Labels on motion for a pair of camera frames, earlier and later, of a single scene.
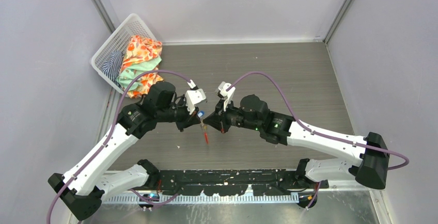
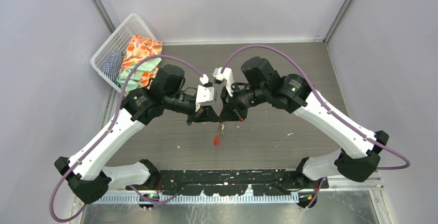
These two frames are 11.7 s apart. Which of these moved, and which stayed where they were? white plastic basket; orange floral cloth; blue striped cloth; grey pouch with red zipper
Moved: grey pouch with red zipper
Stayed: white plastic basket; orange floral cloth; blue striped cloth
